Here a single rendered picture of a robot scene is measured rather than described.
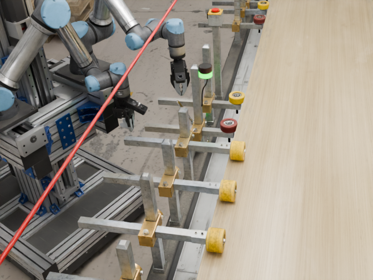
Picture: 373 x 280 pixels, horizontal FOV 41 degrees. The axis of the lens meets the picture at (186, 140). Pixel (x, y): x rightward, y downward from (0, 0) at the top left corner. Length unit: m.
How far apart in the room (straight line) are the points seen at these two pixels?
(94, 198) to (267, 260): 1.58
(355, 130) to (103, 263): 1.57
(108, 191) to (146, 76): 1.84
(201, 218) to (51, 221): 1.06
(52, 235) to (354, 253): 1.73
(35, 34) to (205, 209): 1.04
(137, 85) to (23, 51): 2.53
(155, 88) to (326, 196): 2.79
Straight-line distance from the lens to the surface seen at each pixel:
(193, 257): 2.08
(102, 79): 2.26
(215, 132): 2.32
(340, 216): 1.87
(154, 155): 3.64
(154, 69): 4.77
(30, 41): 2.10
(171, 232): 1.71
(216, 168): 2.48
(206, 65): 2.21
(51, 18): 2.05
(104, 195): 3.05
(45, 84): 2.57
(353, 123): 2.35
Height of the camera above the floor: 2.19
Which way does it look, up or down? 36 degrees down
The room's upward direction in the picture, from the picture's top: 5 degrees counter-clockwise
